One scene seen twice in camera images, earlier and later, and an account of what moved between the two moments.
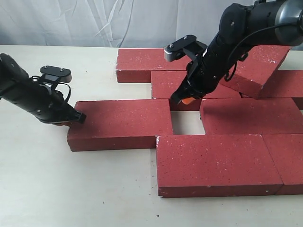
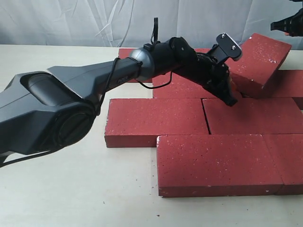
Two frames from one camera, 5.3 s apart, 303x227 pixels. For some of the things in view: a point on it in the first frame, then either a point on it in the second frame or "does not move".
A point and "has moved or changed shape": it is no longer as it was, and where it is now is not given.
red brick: x=120 y=125 has moved or changed shape
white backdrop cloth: x=109 y=23 does not move
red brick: x=206 y=165 does not move
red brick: x=286 y=151 does not move
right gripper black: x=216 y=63 to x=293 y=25
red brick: x=252 y=74 does not move
